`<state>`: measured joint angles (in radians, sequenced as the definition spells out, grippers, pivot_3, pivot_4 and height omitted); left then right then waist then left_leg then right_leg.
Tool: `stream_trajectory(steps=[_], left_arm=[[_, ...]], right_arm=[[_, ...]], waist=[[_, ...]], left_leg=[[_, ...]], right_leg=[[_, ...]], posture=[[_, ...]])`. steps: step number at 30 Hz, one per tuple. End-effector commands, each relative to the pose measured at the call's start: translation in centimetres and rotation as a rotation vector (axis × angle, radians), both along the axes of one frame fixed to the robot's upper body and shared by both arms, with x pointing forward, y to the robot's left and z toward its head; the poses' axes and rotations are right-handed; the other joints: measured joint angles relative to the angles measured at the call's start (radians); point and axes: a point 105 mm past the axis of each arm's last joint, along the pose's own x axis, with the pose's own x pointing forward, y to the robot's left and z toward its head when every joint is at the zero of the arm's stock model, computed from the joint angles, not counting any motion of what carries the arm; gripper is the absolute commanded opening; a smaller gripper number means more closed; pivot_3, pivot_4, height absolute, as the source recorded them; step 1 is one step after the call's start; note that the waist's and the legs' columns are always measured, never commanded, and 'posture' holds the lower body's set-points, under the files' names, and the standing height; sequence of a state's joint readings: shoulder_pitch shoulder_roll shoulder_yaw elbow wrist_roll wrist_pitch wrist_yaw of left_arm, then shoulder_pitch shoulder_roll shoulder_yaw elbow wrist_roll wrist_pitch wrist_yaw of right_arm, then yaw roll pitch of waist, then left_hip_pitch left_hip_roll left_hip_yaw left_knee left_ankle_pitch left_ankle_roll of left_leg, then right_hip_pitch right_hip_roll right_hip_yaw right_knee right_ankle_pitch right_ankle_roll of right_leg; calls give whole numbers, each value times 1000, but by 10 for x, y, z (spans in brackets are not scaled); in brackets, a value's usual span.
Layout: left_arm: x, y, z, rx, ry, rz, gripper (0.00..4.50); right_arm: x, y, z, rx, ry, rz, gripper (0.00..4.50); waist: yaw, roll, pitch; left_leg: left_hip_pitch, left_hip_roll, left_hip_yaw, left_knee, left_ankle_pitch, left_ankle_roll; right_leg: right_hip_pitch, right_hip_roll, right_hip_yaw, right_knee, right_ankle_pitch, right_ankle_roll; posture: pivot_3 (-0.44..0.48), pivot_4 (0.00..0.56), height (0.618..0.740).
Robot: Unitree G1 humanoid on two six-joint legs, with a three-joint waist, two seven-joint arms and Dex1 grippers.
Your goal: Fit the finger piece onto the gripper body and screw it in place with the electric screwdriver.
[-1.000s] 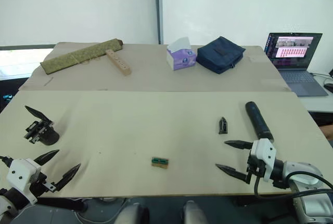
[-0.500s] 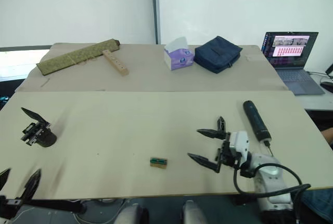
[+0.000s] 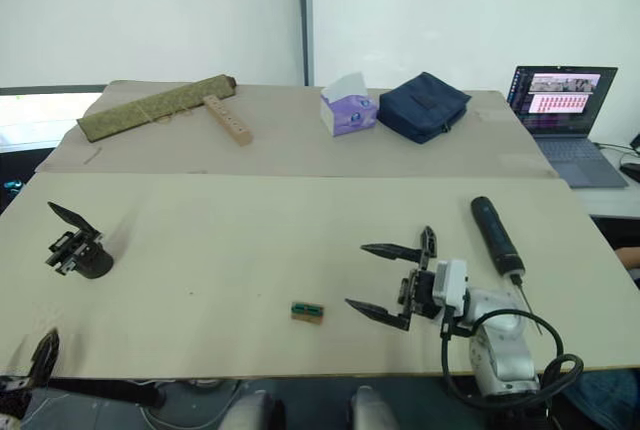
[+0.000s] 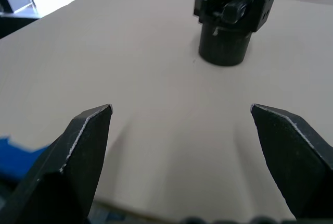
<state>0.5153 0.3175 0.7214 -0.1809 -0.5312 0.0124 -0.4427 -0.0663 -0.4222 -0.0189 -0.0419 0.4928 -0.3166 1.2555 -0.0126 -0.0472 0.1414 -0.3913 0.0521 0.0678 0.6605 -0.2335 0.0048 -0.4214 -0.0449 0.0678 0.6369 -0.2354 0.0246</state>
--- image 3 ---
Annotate grey rounded shape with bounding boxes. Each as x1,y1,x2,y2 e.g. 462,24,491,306
348,385,402,430
218,391,287,430

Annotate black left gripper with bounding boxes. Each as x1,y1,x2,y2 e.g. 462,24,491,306
0,327,61,395

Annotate white desk under laptop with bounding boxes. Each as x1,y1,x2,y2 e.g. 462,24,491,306
519,114,640,219

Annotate wooden block with holes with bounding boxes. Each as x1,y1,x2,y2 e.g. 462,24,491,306
201,95,255,148

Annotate white side desk dark rim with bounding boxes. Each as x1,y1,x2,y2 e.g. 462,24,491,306
0,83,107,154

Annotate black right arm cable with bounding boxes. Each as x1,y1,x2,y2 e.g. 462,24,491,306
438,308,585,410

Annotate dark vertical wall post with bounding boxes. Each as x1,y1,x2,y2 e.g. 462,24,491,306
297,0,314,87

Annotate small wooden block green top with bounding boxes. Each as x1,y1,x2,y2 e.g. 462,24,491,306
290,300,326,324

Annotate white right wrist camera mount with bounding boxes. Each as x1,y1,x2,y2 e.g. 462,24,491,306
431,258,471,309

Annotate thin black desk cable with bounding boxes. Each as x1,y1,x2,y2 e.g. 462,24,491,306
589,141,640,157

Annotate bystander blue jeans leg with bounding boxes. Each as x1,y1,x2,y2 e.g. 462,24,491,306
568,368,640,430

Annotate brown cardboard sheet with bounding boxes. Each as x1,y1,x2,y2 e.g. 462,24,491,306
37,79,562,180

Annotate open dark grey laptop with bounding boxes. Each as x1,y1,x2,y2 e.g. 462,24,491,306
505,64,630,190

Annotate black electric screwdriver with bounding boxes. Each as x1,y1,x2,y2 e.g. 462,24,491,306
469,195,545,336

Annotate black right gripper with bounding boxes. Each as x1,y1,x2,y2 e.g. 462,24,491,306
344,225,449,333

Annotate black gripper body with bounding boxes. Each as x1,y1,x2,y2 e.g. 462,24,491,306
47,229,115,280

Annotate navy blue zip pouch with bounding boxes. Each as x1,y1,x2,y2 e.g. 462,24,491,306
377,71,474,146

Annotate olive green rolled cloth bag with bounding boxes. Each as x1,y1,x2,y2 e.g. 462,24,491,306
76,74,238,143

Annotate purple tissue box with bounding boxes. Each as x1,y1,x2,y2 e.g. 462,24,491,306
319,71,379,138

